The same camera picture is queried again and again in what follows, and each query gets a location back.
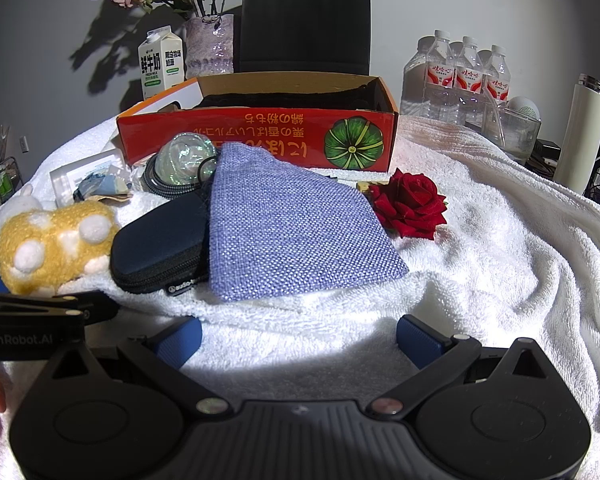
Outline clear glass cup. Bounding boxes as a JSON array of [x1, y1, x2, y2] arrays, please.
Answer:
[[481, 101, 542, 161]]

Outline orange cardboard box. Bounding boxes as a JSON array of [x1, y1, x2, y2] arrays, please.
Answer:
[[116, 74, 400, 171]]

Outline purple glass vase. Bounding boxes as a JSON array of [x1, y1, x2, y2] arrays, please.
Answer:
[[184, 14, 235, 81]]

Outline beige crumpled packet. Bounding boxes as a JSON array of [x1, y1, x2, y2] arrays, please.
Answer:
[[72, 165, 133, 206]]

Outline blue woven pouch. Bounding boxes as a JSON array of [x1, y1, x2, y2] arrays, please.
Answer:
[[207, 142, 411, 302]]

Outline white towel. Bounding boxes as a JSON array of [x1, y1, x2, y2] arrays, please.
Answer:
[[0, 112, 600, 480]]

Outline clear plastic cup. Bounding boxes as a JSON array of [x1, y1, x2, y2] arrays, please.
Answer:
[[156, 131, 220, 186]]

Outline white thermos bottle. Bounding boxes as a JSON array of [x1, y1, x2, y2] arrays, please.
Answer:
[[552, 74, 600, 195]]

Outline black paper bag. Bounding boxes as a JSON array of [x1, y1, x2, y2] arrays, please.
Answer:
[[232, 0, 372, 77]]

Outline pack of water bottles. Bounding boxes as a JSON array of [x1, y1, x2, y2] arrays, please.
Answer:
[[400, 30, 511, 126]]

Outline dark blue zip case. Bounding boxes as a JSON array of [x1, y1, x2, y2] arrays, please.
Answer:
[[110, 192, 213, 295]]

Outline black braided cable coil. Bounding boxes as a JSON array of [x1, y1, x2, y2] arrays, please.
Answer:
[[141, 152, 216, 196]]

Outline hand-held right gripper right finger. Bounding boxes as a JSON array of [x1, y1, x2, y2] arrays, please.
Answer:
[[370, 314, 556, 418]]

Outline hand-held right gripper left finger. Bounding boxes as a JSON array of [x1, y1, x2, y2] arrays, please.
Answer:
[[45, 316, 233, 418]]

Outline white milk carton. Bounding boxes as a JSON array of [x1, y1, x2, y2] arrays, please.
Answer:
[[138, 28, 186, 102]]

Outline red rose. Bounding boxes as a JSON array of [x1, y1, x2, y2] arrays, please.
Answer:
[[369, 170, 450, 240]]

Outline clear plastic packet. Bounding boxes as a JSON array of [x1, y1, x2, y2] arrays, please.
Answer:
[[49, 149, 126, 206]]

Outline wire rack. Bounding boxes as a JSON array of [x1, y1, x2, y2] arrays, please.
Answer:
[[0, 157, 23, 221]]

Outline yellow plush toy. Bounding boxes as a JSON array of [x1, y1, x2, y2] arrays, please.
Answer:
[[0, 182, 122, 297]]

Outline white round speaker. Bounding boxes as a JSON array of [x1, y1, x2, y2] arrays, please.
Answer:
[[507, 95, 541, 121]]

